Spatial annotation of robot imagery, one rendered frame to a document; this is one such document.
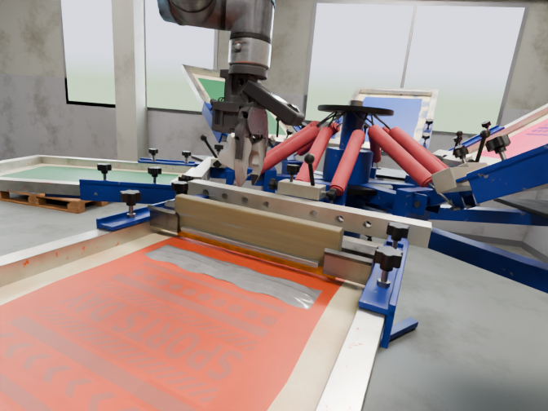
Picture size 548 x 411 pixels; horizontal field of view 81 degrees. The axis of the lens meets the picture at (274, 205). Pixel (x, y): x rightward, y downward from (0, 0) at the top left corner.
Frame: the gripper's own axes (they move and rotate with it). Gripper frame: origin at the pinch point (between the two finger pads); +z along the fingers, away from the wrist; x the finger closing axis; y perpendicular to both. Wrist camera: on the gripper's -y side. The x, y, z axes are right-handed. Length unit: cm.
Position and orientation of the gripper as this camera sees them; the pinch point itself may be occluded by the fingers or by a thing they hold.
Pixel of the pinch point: (250, 179)
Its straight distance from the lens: 62.2
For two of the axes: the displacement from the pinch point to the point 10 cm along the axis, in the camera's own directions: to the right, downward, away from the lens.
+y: -8.9, -1.8, 4.3
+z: -0.9, 9.7, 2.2
